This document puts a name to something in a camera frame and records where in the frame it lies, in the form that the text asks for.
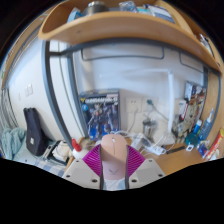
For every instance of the robot model kit box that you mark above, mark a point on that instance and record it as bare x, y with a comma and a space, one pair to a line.
100, 113

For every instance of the white desk lamp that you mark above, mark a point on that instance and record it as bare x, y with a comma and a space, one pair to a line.
171, 100

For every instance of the grey metal frame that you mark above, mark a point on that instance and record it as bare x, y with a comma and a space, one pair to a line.
53, 100

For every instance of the pink computer mouse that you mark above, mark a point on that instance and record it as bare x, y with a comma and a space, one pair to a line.
114, 156

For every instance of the blue plaid bedding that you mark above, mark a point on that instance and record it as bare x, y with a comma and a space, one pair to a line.
50, 166

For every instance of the black backpack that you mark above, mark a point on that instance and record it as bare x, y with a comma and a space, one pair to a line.
35, 133

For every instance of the steel cup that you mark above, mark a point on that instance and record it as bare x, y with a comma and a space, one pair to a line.
149, 128

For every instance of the white wall socket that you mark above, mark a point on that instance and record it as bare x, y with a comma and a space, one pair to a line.
134, 105
150, 103

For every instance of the white flat box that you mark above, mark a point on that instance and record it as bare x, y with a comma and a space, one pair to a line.
180, 106

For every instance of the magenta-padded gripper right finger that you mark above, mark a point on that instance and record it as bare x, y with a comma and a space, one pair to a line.
148, 173

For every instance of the red snack package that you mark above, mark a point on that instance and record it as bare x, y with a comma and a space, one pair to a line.
216, 143

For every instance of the black ruler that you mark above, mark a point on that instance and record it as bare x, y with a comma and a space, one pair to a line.
176, 149

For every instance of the small dark printed box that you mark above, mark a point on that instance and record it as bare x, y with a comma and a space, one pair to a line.
191, 90

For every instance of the large white charger block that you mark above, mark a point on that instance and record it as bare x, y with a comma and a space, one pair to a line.
137, 141

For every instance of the blue white-capped bottle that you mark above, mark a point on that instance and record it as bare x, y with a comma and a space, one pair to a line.
197, 126

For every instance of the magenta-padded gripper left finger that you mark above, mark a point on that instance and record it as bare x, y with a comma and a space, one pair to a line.
78, 173

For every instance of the teal blanket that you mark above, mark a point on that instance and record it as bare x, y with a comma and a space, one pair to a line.
11, 143

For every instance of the white power strip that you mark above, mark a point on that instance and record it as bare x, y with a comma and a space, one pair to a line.
155, 149

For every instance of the wooden shelf unit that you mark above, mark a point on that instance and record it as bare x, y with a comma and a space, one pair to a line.
126, 28

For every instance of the small white square clock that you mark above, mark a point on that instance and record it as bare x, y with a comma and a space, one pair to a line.
190, 147

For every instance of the small blue box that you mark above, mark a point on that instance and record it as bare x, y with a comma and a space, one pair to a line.
203, 149

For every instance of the clear blue spray bottle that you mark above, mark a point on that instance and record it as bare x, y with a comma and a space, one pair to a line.
206, 126

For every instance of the white wall switch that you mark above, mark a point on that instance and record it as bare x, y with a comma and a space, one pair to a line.
29, 90

